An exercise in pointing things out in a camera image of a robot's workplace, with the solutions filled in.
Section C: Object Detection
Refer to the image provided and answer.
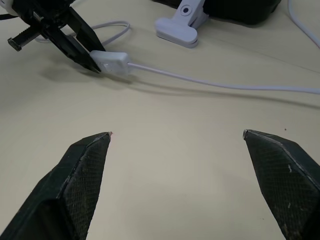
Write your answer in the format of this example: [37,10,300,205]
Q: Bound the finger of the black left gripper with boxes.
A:
[66,6,107,55]
[46,26,103,74]

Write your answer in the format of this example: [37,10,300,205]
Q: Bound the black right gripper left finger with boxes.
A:
[0,131,112,240]

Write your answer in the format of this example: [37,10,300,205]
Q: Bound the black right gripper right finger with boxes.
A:
[242,129,320,240]

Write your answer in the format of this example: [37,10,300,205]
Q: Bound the white inline cord switch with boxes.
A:
[89,49,132,76]

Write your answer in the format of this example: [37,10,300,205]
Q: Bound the white lamp clamp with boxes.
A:
[154,0,210,49]

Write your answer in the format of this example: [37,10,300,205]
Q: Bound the black rounded box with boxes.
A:
[151,0,285,26]

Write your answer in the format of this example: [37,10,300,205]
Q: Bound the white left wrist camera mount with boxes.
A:
[0,0,17,17]

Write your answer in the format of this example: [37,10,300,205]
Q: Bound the white lamp cord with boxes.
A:
[34,20,320,95]

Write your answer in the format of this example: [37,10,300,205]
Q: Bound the thick white cable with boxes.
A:
[287,0,320,51]

